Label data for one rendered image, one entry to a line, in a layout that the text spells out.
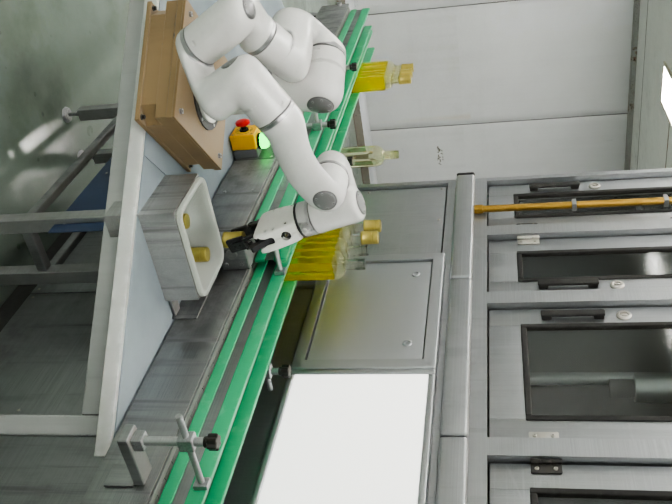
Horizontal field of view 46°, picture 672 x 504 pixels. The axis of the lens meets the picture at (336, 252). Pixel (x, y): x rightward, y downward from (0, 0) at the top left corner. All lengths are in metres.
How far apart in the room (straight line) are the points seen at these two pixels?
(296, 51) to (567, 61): 6.48
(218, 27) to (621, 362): 1.13
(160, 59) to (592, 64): 6.61
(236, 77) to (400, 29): 6.47
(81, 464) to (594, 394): 1.12
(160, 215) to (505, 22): 6.44
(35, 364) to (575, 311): 1.37
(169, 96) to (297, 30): 0.29
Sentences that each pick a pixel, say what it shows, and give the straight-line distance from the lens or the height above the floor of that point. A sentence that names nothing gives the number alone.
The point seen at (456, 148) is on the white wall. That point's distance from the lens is 8.35.
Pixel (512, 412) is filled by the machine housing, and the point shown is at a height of 1.48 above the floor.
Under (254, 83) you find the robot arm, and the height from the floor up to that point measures 1.05.
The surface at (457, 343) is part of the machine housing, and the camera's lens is 1.88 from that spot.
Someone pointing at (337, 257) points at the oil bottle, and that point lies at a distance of 1.95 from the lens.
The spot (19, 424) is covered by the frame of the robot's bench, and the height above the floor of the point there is 0.52.
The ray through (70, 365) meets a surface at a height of 0.38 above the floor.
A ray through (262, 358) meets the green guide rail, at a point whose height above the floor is 0.95.
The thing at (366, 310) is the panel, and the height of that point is 1.13.
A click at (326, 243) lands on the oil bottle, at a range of 2.01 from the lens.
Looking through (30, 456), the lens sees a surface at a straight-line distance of 1.95.
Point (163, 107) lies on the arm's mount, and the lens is 1.68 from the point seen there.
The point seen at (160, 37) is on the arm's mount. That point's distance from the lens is 1.77.
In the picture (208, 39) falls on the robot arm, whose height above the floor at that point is 0.96.
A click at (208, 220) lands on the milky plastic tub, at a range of 1.82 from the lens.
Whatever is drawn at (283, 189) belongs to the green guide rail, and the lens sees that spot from 2.07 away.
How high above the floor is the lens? 1.48
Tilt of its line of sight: 12 degrees down
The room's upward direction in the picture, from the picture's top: 88 degrees clockwise
